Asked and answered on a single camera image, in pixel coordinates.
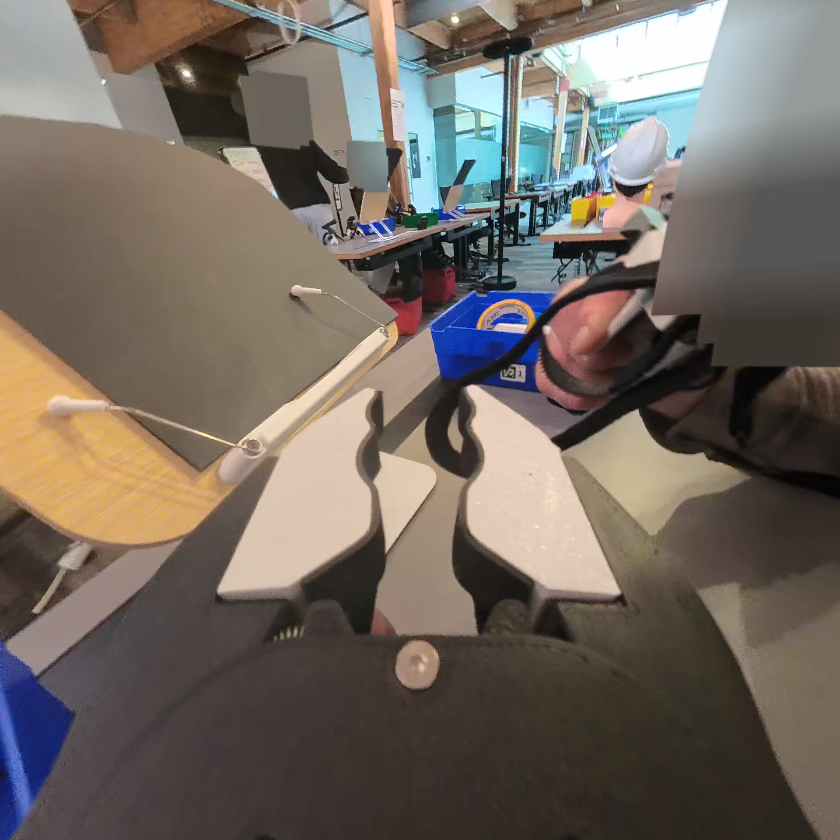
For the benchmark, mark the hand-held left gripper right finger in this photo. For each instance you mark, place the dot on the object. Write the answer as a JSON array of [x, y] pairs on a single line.
[[538, 518]]

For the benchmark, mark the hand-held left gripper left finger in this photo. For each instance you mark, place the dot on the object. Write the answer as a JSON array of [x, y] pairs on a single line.
[[308, 518]]

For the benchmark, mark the blue plastic bin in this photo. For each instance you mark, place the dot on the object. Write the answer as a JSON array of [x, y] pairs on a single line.
[[459, 348], [26, 741]]

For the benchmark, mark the person's right forearm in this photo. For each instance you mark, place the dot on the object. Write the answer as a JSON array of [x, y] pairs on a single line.
[[787, 426]]

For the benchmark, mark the person's right hand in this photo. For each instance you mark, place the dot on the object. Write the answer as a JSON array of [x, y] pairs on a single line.
[[584, 321]]

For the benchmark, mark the yellow plastic bin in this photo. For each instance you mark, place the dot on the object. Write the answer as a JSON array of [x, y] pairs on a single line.
[[584, 207]]

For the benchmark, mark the white hard hat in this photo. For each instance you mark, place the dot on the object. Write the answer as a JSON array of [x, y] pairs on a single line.
[[640, 154]]

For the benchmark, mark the black light stand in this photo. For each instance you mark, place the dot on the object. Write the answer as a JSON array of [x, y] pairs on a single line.
[[506, 164]]

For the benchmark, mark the yellow tape roll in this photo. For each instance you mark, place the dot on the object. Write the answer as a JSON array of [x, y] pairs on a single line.
[[485, 318]]

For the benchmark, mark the red box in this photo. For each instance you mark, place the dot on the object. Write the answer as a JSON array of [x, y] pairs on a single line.
[[403, 315], [438, 285]]

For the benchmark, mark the green plastic bin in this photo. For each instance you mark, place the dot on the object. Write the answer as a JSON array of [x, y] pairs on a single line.
[[420, 220]]

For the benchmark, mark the long wooden desk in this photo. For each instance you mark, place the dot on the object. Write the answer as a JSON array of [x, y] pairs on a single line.
[[407, 236]]

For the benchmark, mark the black-faced wooden board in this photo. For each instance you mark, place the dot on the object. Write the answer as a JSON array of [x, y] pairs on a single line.
[[131, 262]]

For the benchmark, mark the printed whiteboard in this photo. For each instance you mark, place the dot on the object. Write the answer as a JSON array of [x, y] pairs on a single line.
[[246, 164]]

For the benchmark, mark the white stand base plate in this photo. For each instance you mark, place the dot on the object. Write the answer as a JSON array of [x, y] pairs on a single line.
[[403, 499]]

